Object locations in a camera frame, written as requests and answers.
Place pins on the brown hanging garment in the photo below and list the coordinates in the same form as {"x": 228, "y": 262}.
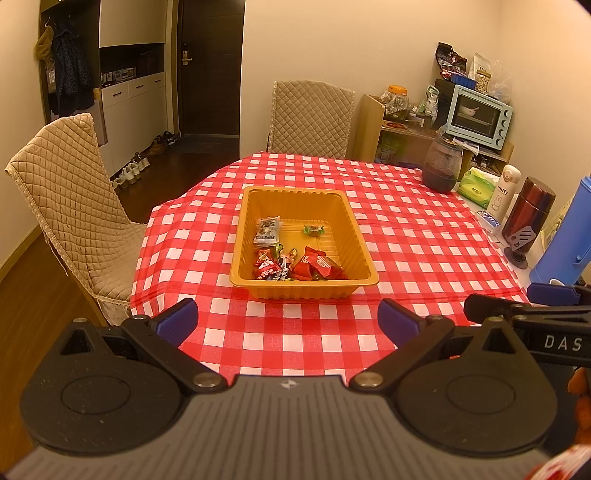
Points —
{"x": 45, "y": 44}

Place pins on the dark wooden door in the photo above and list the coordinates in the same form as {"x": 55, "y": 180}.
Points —
{"x": 210, "y": 69}

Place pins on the row of light shoes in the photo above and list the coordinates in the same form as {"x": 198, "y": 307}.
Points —
{"x": 131, "y": 170}

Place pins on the red white checkered tablecloth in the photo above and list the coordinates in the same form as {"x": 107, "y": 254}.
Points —
{"x": 406, "y": 240}

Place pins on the white nut bag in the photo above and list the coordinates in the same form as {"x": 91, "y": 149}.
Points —
{"x": 480, "y": 71}

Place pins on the yellow green candy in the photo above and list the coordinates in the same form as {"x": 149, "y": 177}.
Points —
{"x": 315, "y": 229}

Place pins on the red green snack packet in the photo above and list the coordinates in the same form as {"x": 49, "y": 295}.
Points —
{"x": 330, "y": 273}

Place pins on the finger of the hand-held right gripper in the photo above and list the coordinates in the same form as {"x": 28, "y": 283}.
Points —
{"x": 489, "y": 308}
{"x": 551, "y": 293}

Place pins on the small red candy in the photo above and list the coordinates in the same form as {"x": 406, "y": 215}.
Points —
{"x": 264, "y": 266}

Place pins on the person's right hand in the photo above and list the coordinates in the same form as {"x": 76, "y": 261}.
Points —
{"x": 581, "y": 406}

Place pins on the blue white small box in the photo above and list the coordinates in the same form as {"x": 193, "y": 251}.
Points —
{"x": 488, "y": 219}

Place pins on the dark shoes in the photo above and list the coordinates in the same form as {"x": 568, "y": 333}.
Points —
{"x": 162, "y": 143}

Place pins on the green foil packet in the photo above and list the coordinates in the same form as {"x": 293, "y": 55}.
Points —
{"x": 431, "y": 100}

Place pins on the light blue toaster oven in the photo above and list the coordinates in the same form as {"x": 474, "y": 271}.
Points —
{"x": 478, "y": 117}

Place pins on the clear jar orange lid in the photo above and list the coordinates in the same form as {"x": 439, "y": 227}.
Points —
{"x": 395, "y": 102}

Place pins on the brown steel thermos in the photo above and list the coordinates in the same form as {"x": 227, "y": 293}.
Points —
{"x": 531, "y": 207}

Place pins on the wooden shelf unit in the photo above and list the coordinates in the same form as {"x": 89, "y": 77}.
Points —
{"x": 367, "y": 129}

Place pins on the black metal phone stand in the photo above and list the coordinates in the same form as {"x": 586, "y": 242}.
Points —
{"x": 521, "y": 242}

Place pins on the white thermos bottle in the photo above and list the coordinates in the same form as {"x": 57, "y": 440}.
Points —
{"x": 503, "y": 191}

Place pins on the green tissue pack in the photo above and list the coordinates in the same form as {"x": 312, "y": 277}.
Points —
{"x": 478, "y": 187}

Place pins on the red twisted snack packet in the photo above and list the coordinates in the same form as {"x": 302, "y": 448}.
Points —
{"x": 316, "y": 261}

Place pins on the yellow plastic tray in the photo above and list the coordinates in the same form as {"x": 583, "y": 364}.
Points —
{"x": 295, "y": 207}

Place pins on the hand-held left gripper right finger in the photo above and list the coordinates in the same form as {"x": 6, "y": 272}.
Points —
{"x": 397, "y": 318}

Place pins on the grey snack packet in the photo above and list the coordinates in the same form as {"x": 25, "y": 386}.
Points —
{"x": 267, "y": 230}

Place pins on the red white cloth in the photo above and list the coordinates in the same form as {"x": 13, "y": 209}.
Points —
{"x": 558, "y": 467}

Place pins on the clear plastic bag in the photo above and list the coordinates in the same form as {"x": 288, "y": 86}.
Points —
{"x": 501, "y": 83}

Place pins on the dark hanging coat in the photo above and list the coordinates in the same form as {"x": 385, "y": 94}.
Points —
{"x": 71, "y": 69}

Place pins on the dark snack bag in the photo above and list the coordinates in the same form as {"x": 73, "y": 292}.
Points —
{"x": 450, "y": 60}

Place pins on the white hallway cabinet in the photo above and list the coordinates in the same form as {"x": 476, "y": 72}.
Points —
{"x": 134, "y": 106}

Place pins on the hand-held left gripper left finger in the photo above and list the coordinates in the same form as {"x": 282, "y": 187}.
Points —
{"x": 178, "y": 318}

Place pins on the beige quilted chair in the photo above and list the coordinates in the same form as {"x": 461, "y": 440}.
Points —
{"x": 78, "y": 198}
{"x": 311, "y": 120}

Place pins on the blue thermos flask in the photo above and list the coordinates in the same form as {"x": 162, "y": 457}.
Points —
{"x": 565, "y": 240}

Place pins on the dark glass jar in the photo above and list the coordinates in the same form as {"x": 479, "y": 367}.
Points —
{"x": 441, "y": 166}

